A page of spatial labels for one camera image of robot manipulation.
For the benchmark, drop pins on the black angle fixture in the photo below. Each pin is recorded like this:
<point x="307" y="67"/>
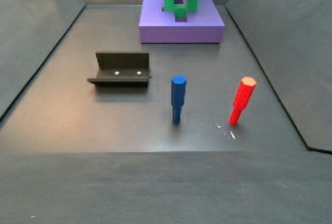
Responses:
<point x="122" y="68"/>

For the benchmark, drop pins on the blue peg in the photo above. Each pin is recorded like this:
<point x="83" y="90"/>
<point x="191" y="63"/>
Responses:
<point x="178" y="93"/>

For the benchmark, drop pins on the red peg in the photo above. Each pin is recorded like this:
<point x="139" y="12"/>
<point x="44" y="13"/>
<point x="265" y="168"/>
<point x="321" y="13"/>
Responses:
<point x="241" y="98"/>

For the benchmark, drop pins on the purple base block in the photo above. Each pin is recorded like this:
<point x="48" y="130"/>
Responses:
<point x="203" y="26"/>

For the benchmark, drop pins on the green U-shaped block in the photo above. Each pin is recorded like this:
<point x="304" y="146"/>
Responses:
<point x="179" y="9"/>

